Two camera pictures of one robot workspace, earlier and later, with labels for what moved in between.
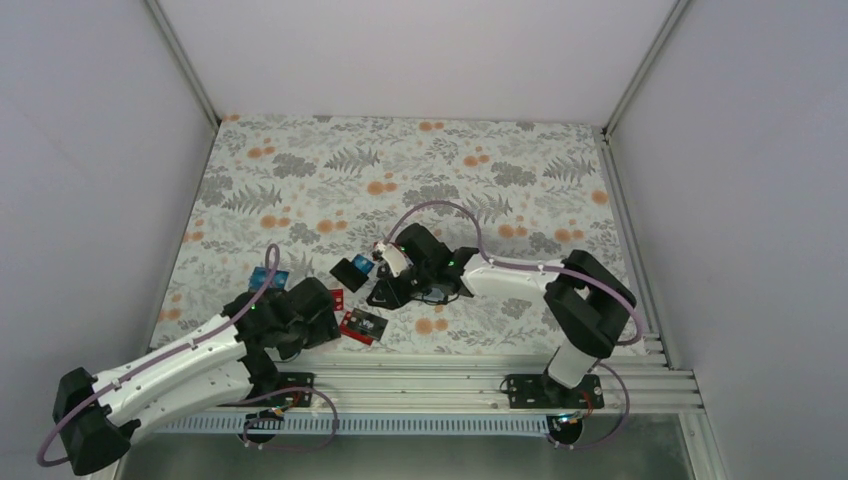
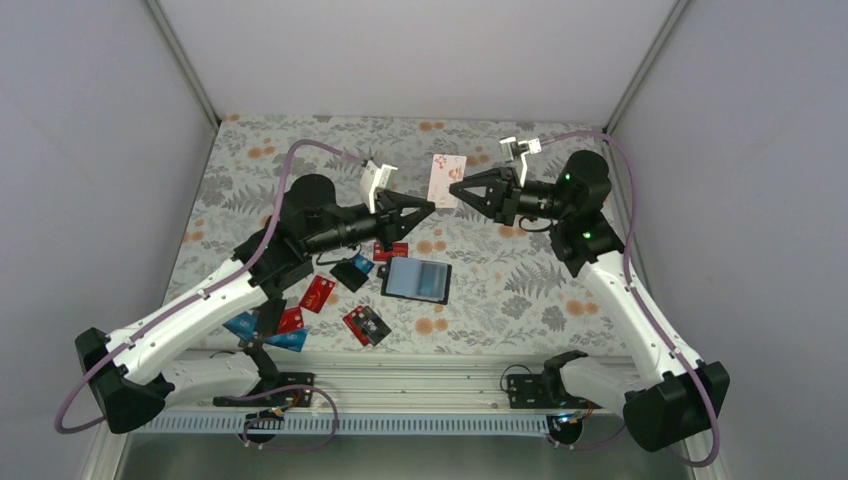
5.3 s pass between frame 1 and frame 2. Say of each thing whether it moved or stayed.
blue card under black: stayed
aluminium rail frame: stayed
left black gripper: moved
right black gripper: moved
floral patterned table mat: stayed
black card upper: stayed
